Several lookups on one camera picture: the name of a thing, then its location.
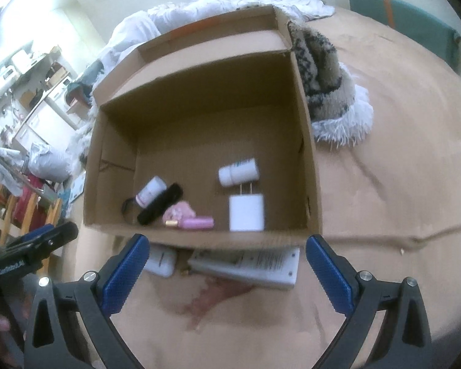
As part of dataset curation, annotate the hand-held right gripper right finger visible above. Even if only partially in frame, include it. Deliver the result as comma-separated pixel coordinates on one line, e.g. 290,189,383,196
305,234,433,369

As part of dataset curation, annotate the brown cardboard box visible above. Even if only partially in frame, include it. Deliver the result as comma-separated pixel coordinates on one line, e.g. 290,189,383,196
82,5,324,248

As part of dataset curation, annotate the white water heater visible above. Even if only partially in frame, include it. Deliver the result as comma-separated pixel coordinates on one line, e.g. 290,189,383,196
0,65,18,103

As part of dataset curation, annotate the pink lipstick tube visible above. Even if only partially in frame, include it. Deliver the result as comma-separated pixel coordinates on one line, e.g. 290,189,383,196
163,216,215,232

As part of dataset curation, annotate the person's grey clad leg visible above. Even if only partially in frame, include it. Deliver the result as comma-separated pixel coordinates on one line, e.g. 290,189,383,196
432,331,461,369

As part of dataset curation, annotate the white bottle green label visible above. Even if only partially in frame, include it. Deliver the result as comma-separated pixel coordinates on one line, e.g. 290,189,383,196
218,157,259,187

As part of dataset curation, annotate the white plastic bag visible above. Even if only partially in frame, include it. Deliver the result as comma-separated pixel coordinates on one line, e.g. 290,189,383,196
28,142,74,184

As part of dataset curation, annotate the white remote control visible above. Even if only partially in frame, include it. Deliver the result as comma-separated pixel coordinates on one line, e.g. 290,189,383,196
187,246,301,291

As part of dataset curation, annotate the shaggy patterned blanket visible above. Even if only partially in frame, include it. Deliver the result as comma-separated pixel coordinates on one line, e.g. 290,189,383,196
72,4,376,163

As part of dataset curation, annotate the white duvet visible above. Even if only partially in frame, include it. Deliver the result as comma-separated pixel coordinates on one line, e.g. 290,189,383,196
100,0,335,82

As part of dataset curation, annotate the white bottle pink label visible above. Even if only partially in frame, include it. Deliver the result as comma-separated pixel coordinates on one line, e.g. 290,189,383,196
135,176,168,207

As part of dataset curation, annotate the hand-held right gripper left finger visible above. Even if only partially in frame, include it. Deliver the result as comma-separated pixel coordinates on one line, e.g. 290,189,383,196
23,234,151,369

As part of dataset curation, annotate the white charger adapter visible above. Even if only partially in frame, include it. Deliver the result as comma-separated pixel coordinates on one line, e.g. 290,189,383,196
229,184,265,233

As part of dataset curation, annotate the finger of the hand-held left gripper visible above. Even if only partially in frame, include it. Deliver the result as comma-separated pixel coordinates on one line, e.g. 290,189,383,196
6,224,58,245
30,221,80,257

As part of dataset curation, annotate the hanging white cloth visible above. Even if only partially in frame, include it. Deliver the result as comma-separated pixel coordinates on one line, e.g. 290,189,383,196
0,145,28,197

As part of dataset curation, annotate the white paper leaflet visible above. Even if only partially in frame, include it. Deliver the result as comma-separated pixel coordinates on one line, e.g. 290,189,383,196
67,176,86,204

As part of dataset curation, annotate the wooden rack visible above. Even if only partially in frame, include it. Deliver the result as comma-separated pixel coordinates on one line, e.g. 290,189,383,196
0,178,64,240

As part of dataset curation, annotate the white rounded case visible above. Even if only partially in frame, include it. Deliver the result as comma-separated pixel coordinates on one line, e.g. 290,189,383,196
143,245,178,278

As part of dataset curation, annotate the teal cushion orange stripe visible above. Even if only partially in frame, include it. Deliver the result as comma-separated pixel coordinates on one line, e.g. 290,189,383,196
347,0,461,72

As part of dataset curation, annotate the white kitchen cabinet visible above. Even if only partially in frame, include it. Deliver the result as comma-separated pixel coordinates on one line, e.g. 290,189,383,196
13,100,82,151

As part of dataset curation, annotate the black cosmetic tube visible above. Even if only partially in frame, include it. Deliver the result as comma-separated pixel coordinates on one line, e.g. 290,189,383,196
137,183,184,226

